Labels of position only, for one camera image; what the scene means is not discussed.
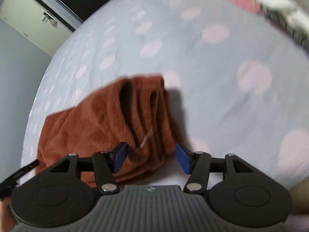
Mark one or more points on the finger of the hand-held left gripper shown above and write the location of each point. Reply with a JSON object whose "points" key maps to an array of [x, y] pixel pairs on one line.
{"points": [[19, 174]]}

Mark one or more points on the rust brown towel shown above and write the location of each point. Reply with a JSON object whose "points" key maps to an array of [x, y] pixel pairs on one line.
{"points": [[96, 118]]}

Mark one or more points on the cream door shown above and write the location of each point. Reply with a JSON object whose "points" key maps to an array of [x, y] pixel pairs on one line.
{"points": [[29, 17]]}

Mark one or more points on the polka dot bed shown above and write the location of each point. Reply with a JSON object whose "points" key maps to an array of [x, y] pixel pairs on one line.
{"points": [[217, 89]]}

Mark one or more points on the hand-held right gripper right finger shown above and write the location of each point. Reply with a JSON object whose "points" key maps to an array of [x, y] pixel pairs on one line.
{"points": [[183, 158]]}

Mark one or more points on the grey white fluffy cloth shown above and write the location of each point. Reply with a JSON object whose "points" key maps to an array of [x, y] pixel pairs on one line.
{"points": [[284, 7]]}

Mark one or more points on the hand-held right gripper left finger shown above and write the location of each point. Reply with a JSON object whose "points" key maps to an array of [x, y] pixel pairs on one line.
{"points": [[120, 157]]}

